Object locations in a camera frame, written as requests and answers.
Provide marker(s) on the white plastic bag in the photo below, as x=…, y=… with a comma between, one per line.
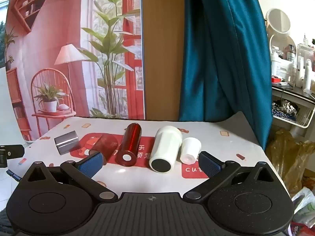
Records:
x=305, y=209

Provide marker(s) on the large white cup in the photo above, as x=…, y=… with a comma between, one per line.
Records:
x=164, y=145

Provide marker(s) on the yellow plastic bag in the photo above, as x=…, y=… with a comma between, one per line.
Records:
x=288, y=157

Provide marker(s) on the red printed packet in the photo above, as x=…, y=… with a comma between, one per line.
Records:
x=302, y=229

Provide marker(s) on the row of cosmetic bottles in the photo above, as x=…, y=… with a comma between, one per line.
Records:
x=307, y=73

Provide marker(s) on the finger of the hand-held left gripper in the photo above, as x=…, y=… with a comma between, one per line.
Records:
x=11, y=151

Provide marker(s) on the red metallic tumbler cup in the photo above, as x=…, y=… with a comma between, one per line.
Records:
x=129, y=142

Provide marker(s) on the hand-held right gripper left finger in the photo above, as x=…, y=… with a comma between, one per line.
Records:
x=89, y=165

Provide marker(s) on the translucent brown plastic cup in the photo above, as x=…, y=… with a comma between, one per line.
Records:
x=108, y=143

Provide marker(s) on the round white mirror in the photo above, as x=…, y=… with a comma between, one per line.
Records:
x=278, y=20

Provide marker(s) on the wooden panel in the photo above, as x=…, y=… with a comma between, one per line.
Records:
x=163, y=54

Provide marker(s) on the small red box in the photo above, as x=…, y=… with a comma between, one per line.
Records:
x=276, y=79

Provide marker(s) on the small white paper cup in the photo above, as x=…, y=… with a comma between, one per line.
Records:
x=190, y=150

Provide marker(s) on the printed room scene wall tapestry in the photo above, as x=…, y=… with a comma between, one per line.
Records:
x=61, y=29

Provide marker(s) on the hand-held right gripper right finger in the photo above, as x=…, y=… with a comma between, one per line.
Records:
x=209, y=165

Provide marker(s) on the white shelf cart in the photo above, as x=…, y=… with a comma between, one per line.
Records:
x=295, y=94

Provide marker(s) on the teal curtain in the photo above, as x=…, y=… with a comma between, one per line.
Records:
x=221, y=54

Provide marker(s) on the white printed tablecloth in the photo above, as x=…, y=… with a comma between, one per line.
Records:
x=221, y=137

